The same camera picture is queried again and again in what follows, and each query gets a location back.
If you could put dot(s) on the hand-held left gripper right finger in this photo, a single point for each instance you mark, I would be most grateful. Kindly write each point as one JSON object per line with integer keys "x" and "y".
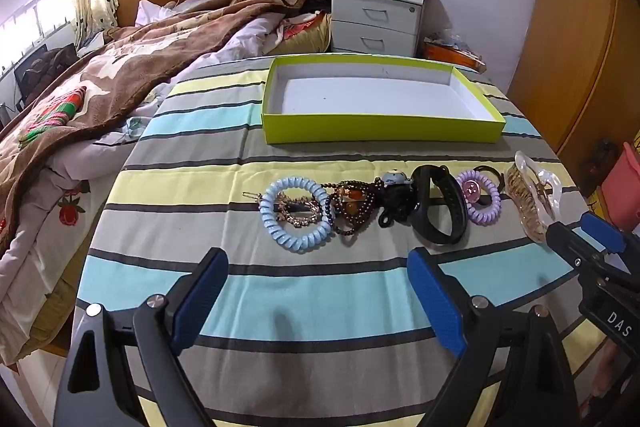
{"x": 435, "y": 302}

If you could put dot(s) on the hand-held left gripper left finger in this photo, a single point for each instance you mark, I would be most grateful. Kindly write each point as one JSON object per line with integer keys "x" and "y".
{"x": 200, "y": 297}

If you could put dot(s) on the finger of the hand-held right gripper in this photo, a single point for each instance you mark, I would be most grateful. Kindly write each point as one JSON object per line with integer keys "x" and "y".
{"x": 602, "y": 232}
{"x": 567, "y": 239}

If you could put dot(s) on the clear hair claw clip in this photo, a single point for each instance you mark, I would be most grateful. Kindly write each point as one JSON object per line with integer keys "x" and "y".
{"x": 530, "y": 202}

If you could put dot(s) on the black wristband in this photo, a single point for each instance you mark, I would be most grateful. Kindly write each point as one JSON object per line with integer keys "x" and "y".
{"x": 440, "y": 227}

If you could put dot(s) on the rhinestone hair clip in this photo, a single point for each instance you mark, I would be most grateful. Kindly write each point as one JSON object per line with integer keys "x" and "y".
{"x": 297, "y": 214}

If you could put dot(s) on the green cardboard box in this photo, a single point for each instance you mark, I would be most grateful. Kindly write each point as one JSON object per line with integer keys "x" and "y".
{"x": 370, "y": 92}

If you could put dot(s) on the thin black hair elastic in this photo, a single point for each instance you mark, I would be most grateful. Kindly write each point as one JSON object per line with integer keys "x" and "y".
{"x": 492, "y": 171}

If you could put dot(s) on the striped tablecloth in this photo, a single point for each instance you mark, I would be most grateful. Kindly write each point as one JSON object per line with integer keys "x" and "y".
{"x": 200, "y": 167}

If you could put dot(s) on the white floral duvet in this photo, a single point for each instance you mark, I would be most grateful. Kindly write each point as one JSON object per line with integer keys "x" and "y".
{"x": 90, "y": 227}

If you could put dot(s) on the wide wooden wardrobe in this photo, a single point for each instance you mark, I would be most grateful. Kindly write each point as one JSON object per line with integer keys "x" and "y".
{"x": 575, "y": 32}

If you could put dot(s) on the orange box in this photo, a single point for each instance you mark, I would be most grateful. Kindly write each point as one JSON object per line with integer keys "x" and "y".
{"x": 450, "y": 54}

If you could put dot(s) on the brown fleece blanket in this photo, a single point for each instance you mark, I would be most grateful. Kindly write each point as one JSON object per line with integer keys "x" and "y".
{"x": 150, "y": 72}

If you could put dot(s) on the red green plaid cloth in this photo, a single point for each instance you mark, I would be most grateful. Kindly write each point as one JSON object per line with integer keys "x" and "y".
{"x": 52, "y": 117}

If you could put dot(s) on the dark monitor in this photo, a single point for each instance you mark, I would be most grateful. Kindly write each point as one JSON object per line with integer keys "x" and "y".
{"x": 42, "y": 69}

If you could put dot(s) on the yellow bed sheet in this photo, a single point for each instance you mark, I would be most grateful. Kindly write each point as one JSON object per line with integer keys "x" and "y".
{"x": 307, "y": 38}

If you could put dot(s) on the grey nightstand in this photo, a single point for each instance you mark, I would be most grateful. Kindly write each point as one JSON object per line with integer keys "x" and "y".
{"x": 372, "y": 19}

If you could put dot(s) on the window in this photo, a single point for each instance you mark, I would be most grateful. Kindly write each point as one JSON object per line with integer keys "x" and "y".
{"x": 35, "y": 27}

